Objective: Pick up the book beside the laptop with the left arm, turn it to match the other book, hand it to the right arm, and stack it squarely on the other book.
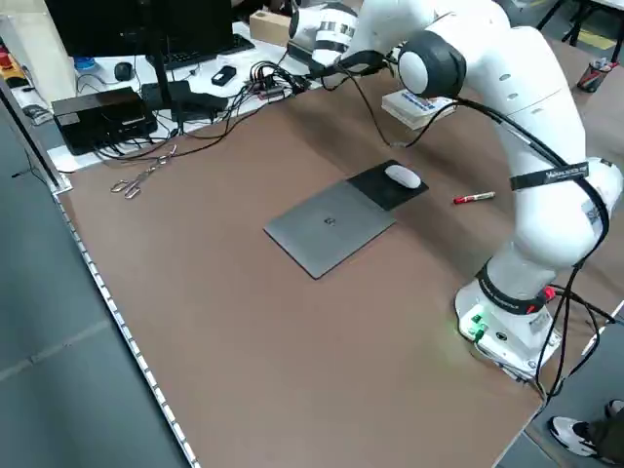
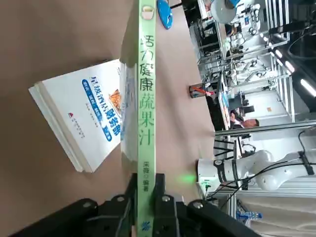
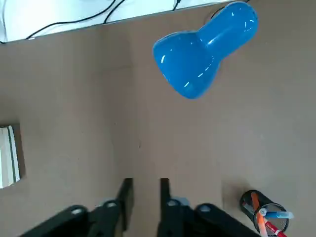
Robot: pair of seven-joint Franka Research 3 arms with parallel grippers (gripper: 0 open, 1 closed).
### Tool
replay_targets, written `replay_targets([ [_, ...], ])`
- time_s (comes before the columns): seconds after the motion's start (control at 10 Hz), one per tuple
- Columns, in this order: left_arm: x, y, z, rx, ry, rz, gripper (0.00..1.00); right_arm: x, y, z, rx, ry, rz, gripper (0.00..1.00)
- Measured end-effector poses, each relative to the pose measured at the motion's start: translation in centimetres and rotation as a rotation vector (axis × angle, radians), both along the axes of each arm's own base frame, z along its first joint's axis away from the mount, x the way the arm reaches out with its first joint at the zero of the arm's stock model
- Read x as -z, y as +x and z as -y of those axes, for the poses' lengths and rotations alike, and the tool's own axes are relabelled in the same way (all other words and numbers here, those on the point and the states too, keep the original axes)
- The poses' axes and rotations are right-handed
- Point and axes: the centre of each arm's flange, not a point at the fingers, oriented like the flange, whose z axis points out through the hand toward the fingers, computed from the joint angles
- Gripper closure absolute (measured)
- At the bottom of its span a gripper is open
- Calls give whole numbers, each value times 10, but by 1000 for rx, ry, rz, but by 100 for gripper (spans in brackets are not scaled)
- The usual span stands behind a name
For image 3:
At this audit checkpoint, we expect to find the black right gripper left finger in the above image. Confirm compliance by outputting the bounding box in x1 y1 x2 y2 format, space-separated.
19 177 134 237

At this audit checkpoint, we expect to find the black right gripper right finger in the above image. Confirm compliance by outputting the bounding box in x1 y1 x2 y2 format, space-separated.
158 177 262 237

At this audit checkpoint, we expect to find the black mesh pen holder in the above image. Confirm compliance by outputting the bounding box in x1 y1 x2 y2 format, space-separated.
239 189 290 235

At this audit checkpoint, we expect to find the orange pen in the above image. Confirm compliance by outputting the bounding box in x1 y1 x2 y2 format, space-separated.
250 192 269 237

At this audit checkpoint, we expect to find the red marker in holder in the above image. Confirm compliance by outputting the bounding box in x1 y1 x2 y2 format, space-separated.
265 220 288 237

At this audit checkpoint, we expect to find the blue pen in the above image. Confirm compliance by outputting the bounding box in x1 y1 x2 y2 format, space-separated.
259 208 294 220

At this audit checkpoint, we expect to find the blue desk lamp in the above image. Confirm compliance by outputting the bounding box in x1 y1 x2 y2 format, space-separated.
152 1 259 100

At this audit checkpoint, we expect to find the black cable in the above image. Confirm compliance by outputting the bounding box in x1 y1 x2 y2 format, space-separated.
0 0 117 44
102 0 127 25

